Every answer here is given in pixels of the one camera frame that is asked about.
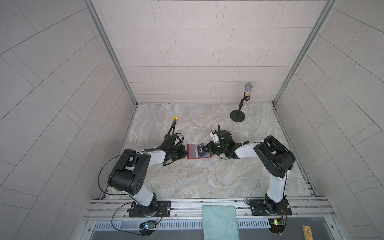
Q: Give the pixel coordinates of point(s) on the teal folded cloth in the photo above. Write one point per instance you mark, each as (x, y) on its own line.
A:
(220, 223)

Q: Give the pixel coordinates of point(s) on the aluminium mounting rail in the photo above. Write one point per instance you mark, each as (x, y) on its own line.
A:
(182, 209)

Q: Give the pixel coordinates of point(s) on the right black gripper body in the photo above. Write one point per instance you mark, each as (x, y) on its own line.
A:
(217, 148)

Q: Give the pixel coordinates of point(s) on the red leather card holder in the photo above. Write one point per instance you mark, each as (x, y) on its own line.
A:
(195, 151)

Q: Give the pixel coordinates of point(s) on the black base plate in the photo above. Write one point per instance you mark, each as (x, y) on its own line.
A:
(153, 210)
(269, 207)

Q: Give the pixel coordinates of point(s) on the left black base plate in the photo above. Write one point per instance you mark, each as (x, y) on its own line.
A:
(153, 210)

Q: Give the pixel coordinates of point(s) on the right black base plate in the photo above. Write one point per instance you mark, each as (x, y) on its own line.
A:
(269, 207)

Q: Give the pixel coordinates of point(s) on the black microphone stand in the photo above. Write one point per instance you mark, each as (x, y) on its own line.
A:
(237, 115)

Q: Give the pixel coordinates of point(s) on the green circuit board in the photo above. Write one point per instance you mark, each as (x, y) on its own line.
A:
(147, 226)
(277, 225)

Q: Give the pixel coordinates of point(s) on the clear case with credit cards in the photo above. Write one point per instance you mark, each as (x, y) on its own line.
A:
(201, 150)

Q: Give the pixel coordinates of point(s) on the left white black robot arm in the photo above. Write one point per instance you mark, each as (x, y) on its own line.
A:
(128, 174)

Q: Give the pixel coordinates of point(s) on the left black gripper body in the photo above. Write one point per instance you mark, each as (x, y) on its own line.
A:
(176, 153)

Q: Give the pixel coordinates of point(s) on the right green circuit board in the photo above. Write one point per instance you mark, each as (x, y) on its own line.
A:
(277, 225)

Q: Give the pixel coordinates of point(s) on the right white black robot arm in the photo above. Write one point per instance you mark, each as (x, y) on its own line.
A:
(277, 160)

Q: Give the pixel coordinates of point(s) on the left green circuit board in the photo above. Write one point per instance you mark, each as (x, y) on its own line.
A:
(147, 226)

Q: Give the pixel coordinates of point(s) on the wooden block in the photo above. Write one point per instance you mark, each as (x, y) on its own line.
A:
(307, 231)

